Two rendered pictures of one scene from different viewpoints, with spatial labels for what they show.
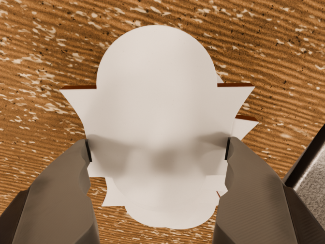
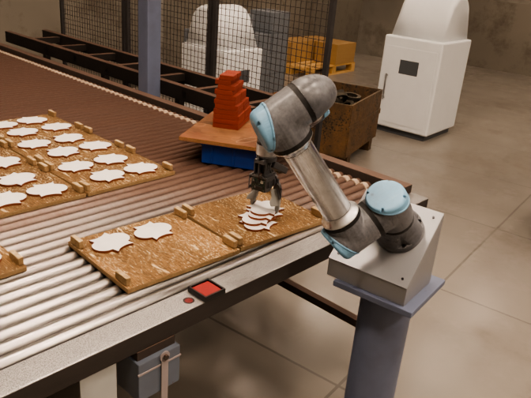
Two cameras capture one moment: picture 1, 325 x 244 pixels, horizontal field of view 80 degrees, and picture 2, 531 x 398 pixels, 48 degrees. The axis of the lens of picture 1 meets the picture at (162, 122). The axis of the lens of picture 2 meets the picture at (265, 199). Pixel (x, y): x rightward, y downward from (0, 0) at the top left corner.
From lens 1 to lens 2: 213 cm
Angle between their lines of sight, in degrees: 91
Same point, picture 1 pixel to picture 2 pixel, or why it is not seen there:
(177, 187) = (261, 212)
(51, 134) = (239, 210)
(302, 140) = (291, 229)
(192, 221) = (254, 228)
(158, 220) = (247, 221)
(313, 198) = (292, 249)
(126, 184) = (253, 208)
